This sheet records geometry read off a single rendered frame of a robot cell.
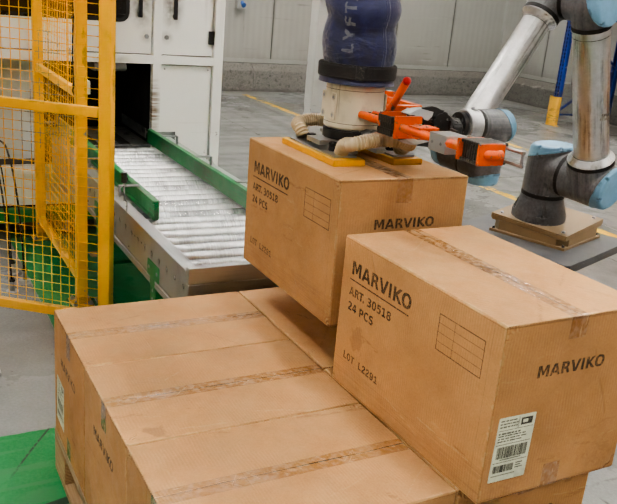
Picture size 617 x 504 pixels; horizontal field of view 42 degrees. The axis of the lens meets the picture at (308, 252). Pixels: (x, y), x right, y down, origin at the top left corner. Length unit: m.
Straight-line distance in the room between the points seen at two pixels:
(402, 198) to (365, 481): 0.77
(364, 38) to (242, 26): 10.01
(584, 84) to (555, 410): 1.18
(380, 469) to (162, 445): 0.48
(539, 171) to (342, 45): 0.93
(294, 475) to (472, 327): 0.49
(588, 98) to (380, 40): 0.72
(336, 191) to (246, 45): 10.30
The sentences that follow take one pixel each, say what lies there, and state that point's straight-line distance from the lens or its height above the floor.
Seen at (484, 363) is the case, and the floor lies 0.85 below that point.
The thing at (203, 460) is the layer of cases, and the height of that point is 0.54.
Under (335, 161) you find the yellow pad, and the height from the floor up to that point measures 1.08.
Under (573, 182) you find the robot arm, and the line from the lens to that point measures 2.79.
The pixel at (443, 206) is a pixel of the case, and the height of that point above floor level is 0.99.
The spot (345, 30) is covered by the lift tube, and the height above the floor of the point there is 1.42.
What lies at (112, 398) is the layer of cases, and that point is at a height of 0.54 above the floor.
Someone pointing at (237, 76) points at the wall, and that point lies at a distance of 12.13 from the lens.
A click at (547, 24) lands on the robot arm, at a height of 1.48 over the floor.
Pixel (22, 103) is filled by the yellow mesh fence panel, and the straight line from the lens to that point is 3.45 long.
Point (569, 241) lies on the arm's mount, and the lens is 2.88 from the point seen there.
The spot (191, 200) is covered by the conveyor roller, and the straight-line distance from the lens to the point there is 3.77.
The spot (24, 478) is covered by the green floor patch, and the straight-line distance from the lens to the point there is 2.75.
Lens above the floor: 1.52
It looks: 18 degrees down
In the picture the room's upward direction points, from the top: 5 degrees clockwise
